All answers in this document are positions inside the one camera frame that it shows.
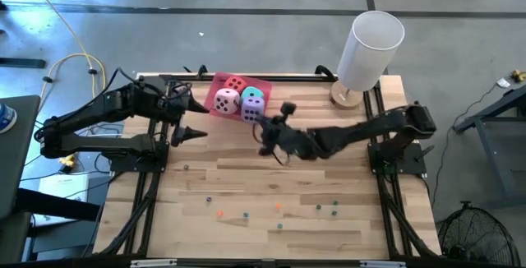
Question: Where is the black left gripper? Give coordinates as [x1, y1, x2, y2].
[161, 82, 210, 148]

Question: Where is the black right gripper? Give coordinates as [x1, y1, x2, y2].
[256, 101, 314, 163]

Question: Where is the pink translucent plastic bin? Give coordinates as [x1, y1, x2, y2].
[203, 71, 274, 123]

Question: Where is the large purple plush die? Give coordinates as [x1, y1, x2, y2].
[240, 95, 266, 124]

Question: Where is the large pink plush die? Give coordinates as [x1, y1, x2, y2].
[213, 87, 242, 116]

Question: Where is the large teal plush die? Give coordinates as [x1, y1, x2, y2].
[240, 85, 265, 100]

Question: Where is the large red plush die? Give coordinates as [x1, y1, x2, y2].
[223, 75, 249, 95]

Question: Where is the white shade wooden lamp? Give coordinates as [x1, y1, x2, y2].
[329, 10, 406, 111]

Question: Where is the white box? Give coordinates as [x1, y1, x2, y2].
[39, 173, 90, 224]

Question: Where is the black desk crossbar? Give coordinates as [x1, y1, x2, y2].
[16, 187, 102, 222]

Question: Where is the black desk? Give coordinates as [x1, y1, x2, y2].
[0, 94, 41, 219]

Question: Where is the black floor bar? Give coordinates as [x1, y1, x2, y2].
[0, 57, 48, 70]

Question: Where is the black floor fan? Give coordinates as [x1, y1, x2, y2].
[436, 201, 522, 268]

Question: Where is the dark metal side table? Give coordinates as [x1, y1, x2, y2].
[454, 85, 526, 211]

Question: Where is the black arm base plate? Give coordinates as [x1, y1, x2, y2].
[367, 142, 427, 175]
[109, 152, 169, 173]

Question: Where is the pale yellow cable loop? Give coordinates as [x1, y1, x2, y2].
[48, 52, 108, 96]

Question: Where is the white table bracket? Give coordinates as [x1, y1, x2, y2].
[359, 260, 407, 268]
[130, 258, 178, 268]

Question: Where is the yellow hanging cable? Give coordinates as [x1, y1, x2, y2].
[21, 0, 108, 96]

